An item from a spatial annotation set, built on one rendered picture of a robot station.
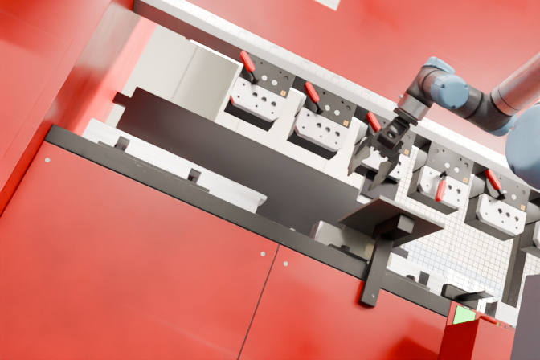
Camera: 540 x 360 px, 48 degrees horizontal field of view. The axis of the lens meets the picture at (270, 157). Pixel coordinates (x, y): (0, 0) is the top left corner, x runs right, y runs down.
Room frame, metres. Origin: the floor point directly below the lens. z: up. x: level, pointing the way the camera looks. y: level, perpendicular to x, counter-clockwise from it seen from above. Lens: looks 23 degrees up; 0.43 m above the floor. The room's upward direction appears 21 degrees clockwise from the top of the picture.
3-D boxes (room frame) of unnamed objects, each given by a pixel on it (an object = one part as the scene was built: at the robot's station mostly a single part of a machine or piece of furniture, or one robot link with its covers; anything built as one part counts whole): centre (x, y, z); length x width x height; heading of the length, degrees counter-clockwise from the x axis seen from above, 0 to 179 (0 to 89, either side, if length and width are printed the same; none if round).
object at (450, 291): (1.83, -0.73, 1.01); 0.26 x 0.12 x 0.05; 8
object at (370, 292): (1.42, -0.35, 0.88); 0.14 x 0.04 x 0.22; 8
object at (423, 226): (1.46, -0.35, 1.00); 0.26 x 0.18 x 0.01; 8
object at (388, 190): (1.61, -0.32, 1.13); 0.10 x 0.02 x 0.10; 98
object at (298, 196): (2.08, -0.02, 1.12); 1.13 x 0.02 x 0.44; 98
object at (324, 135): (1.58, -0.10, 1.26); 0.15 x 0.09 x 0.17; 98
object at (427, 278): (1.62, -0.38, 0.92); 0.39 x 0.06 x 0.10; 98
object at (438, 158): (1.63, -0.50, 1.26); 0.15 x 0.09 x 0.17; 98
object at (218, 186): (1.53, 0.22, 0.92); 0.50 x 0.06 x 0.10; 98
